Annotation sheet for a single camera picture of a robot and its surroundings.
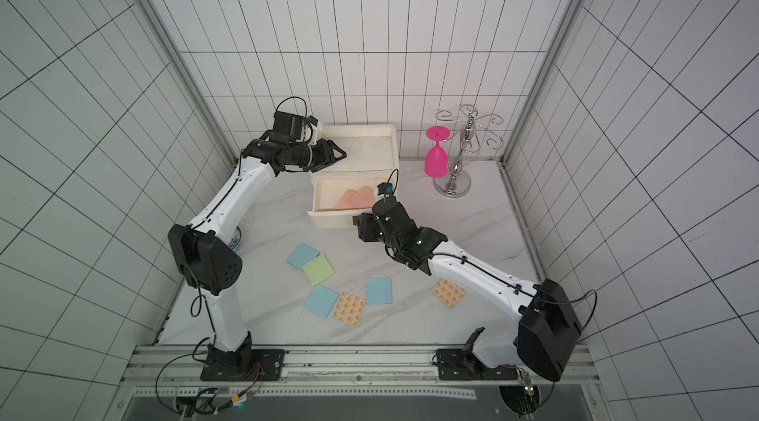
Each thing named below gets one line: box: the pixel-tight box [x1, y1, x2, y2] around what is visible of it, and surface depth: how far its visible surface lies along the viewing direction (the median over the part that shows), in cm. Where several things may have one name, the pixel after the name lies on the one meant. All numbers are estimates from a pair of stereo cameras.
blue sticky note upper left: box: [286, 243, 321, 270], surface depth 94 cm
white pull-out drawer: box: [307, 177, 379, 230], surface depth 87 cm
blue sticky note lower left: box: [304, 284, 340, 320], surface depth 85 cm
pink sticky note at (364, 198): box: [335, 185, 376, 211], surface depth 88 cm
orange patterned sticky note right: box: [431, 279, 467, 310], surface depth 86 cm
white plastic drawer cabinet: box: [310, 124, 400, 199], surface depth 90 cm
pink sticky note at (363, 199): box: [345, 185, 376, 210], surface depth 88 cm
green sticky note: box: [301, 252, 337, 287], surface depth 92 cm
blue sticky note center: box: [365, 276, 393, 305], surface depth 87 cm
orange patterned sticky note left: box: [332, 292, 367, 328], surface depth 83 cm
